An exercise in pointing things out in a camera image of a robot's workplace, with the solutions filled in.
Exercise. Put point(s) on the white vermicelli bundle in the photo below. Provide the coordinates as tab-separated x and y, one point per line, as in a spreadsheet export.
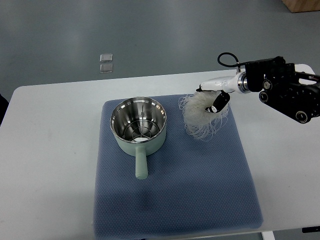
200	123

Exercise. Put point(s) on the mint green steel pot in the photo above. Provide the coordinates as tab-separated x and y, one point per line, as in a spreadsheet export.
139	125

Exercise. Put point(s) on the white table leg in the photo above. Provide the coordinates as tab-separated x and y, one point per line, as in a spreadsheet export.
268	235

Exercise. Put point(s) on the upper metal floor plate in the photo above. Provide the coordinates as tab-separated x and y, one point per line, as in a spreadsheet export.
106	57

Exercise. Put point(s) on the wooden box corner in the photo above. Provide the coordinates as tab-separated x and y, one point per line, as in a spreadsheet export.
301	6

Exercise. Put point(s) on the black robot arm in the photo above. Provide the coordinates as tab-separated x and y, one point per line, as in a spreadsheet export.
292	93

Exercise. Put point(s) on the person in white jacket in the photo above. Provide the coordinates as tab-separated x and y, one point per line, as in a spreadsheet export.
3	108

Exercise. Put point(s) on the blue grey fabric mat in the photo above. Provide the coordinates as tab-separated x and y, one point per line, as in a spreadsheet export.
193	186

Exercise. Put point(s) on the black table edge bracket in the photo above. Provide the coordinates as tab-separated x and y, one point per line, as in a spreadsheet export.
312	229

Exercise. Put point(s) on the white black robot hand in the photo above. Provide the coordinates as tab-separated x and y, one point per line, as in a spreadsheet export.
222	86

